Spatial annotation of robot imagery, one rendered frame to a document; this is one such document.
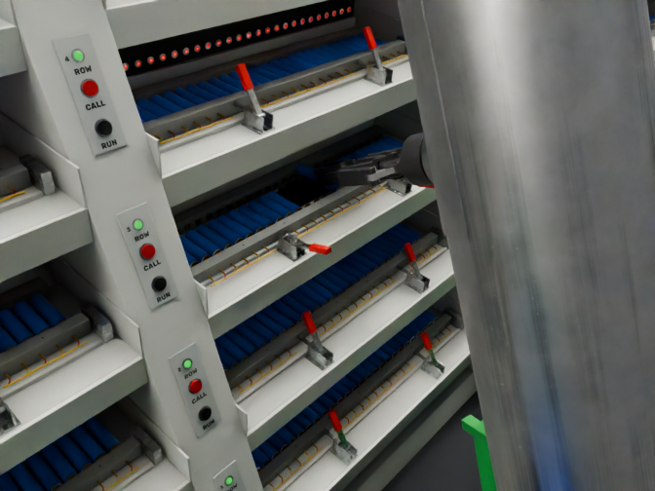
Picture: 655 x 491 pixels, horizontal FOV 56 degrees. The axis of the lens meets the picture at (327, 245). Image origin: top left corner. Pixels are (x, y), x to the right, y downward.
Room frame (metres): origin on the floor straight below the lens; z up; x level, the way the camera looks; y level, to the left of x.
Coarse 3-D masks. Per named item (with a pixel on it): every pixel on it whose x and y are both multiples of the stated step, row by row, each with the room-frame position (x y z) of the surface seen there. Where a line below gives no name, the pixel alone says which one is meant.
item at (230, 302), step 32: (352, 128) 1.18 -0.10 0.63; (384, 128) 1.25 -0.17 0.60; (416, 128) 1.18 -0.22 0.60; (288, 160) 1.06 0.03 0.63; (384, 192) 1.03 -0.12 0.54; (416, 192) 1.03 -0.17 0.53; (352, 224) 0.93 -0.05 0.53; (384, 224) 0.98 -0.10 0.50; (320, 256) 0.87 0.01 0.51; (224, 288) 0.78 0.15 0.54; (256, 288) 0.78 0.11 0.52; (288, 288) 0.83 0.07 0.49; (224, 320) 0.75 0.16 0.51
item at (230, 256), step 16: (336, 192) 0.98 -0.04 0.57; (352, 192) 0.99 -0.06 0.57; (304, 208) 0.93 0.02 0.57; (320, 208) 0.93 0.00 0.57; (288, 224) 0.89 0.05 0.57; (304, 224) 0.91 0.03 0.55; (320, 224) 0.91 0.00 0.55; (256, 240) 0.85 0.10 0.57; (272, 240) 0.87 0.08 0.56; (224, 256) 0.81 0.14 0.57; (240, 256) 0.82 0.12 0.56; (192, 272) 0.78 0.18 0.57; (208, 272) 0.79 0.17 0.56; (224, 272) 0.79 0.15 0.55
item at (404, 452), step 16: (464, 384) 1.12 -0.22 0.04; (448, 400) 1.08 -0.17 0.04; (464, 400) 1.11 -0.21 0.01; (432, 416) 1.04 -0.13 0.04; (448, 416) 1.07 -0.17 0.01; (416, 432) 1.00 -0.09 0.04; (432, 432) 1.03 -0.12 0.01; (384, 448) 0.97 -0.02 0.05; (400, 448) 0.97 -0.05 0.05; (416, 448) 1.00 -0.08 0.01; (368, 464) 0.94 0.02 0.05; (384, 464) 0.93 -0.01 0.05; (400, 464) 0.96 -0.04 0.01; (352, 480) 0.91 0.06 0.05; (368, 480) 0.90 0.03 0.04; (384, 480) 0.93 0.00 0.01
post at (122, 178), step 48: (48, 0) 0.68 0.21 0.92; (96, 0) 0.72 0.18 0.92; (48, 48) 0.67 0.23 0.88; (96, 48) 0.71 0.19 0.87; (0, 96) 0.75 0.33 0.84; (48, 96) 0.66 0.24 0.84; (0, 144) 0.80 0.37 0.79; (48, 144) 0.69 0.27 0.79; (144, 144) 0.72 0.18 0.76; (96, 192) 0.67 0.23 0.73; (144, 192) 0.70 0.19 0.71; (96, 240) 0.66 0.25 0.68; (96, 288) 0.71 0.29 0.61; (192, 288) 0.72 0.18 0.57; (144, 336) 0.66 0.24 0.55; (192, 336) 0.70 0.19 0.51; (144, 384) 0.68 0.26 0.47; (192, 432) 0.67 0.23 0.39; (240, 432) 0.72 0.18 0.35; (192, 480) 0.66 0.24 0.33
